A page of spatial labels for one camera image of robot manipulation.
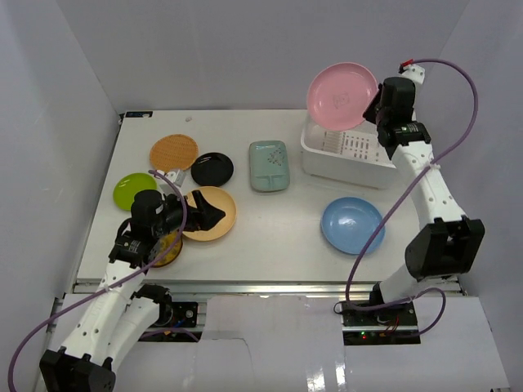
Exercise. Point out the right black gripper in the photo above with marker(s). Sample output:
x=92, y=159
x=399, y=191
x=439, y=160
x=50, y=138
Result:
x=368, y=113

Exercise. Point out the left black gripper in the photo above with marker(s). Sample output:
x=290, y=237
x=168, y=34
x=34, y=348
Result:
x=194, y=211

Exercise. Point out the beige round plate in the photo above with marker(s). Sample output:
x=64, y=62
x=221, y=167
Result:
x=220, y=199

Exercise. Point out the pink round plate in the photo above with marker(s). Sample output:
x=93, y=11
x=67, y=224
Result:
x=339, y=95

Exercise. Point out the blue round plate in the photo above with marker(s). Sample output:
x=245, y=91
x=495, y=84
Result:
x=347, y=223

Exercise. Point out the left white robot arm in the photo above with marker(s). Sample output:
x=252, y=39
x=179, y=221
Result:
x=89, y=357

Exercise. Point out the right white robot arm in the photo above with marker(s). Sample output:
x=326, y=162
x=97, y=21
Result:
x=448, y=240

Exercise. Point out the white plastic bin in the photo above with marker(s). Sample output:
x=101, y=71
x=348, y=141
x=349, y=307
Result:
x=353, y=156

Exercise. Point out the black round plate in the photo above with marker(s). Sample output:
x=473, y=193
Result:
x=212, y=169

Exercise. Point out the yellow patterned black-rimmed plate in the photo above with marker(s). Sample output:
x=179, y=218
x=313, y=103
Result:
x=174, y=251

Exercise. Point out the orange woven round plate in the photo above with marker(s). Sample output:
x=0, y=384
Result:
x=174, y=152

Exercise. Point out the teal rectangular ceramic plate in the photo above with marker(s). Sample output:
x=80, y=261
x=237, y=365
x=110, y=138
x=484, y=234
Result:
x=268, y=164

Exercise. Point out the green round plate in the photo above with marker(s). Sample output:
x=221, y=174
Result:
x=127, y=188

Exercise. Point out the dark label sticker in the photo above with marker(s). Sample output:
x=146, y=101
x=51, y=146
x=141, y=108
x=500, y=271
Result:
x=139, y=114

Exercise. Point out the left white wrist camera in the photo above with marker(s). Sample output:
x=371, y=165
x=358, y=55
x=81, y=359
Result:
x=176, y=176

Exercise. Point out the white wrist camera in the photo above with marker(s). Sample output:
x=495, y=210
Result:
x=412, y=72
x=176, y=176

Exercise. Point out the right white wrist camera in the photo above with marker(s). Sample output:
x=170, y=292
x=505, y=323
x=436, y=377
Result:
x=412, y=72

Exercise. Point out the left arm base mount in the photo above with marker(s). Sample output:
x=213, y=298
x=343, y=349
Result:
x=178, y=314

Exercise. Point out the aluminium frame rail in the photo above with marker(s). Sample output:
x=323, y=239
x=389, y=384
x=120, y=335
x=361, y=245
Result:
x=356, y=297

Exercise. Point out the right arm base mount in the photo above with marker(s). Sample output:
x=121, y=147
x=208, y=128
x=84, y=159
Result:
x=392, y=326

